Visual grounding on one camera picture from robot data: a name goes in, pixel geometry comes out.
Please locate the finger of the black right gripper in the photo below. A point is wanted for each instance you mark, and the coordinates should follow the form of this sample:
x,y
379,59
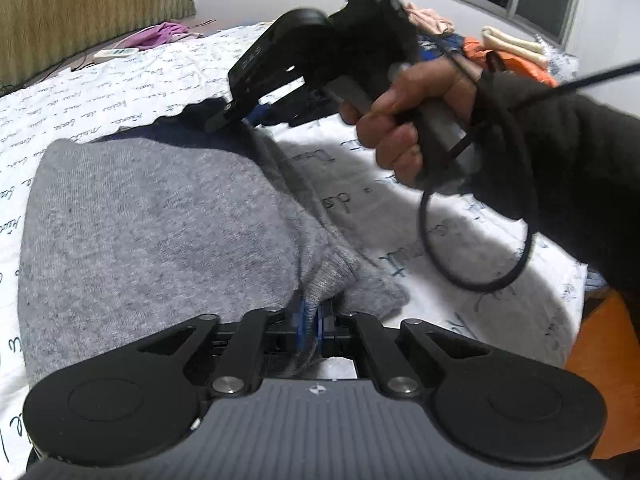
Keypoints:
x,y
246,103
305,107

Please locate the pile of colourful clothes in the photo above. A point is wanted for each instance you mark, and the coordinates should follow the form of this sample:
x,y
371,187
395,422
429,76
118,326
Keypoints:
x,y
495,50

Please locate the grey navy knit sweater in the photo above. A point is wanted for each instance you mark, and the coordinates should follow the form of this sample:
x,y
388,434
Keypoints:
x,y
130,234

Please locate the white remote control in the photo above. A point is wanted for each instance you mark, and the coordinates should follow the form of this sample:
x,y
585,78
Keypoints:
x,y
105,55

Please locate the right hand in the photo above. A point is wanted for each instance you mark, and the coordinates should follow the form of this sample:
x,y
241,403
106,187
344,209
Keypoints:
x,y
396,145

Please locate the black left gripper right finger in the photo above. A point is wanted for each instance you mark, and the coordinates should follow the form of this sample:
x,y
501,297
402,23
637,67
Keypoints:
x,y
494,404

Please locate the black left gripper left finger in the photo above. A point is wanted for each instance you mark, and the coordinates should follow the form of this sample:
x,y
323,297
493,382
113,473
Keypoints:
x,y
137,400

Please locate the right forearm in dark sleeve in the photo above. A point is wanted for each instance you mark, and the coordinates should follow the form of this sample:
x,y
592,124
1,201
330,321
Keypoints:
x,y
585,161

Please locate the olive padded headboard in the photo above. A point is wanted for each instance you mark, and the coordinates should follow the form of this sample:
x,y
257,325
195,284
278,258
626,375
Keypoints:
x,y
38,34

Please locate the purple cloth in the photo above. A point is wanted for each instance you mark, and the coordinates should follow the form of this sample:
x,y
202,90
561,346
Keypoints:
x,y
157,35

